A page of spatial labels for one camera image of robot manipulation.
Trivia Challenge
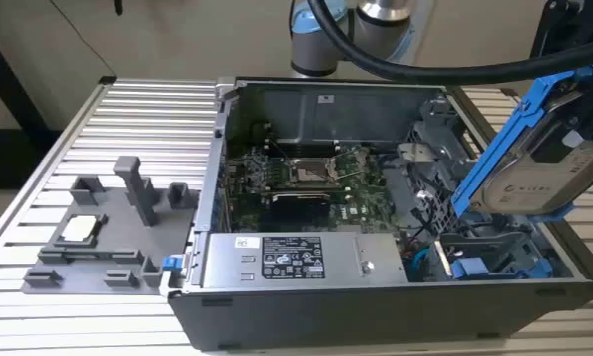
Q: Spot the grey metal drive cage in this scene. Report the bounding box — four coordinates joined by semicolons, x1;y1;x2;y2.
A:
397;95;481;238

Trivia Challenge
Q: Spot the green motherboard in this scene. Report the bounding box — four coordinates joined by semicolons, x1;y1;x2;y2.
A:
225;145;412;234

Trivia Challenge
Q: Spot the CPU socket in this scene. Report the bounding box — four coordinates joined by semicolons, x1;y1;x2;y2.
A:
284;157;348;187

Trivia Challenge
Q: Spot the black graphics card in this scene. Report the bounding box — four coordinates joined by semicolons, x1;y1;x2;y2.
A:
260;188;345;233

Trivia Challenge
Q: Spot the black open PC case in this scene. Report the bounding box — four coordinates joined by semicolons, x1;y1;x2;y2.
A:
166;76;593;352

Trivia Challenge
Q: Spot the silver power supply unit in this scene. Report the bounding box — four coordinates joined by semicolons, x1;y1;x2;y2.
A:
197;231;409;289

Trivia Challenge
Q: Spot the grey parts rack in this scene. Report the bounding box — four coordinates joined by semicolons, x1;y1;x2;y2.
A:
22;155;201;296

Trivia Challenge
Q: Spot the silver CPU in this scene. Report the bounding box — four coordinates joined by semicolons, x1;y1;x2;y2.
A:
61;215;102;242

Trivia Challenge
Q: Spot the black stand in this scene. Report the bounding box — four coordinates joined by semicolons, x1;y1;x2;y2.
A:
0;20;56;191

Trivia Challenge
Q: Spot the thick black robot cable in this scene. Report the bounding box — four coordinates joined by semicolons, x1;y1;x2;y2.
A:
304;0;593;86

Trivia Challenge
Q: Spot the blue data wire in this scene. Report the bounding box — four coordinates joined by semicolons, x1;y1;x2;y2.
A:
408;247;430;277

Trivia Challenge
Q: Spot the thin black wall cable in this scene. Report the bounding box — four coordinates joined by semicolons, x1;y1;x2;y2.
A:
48;0;118;79

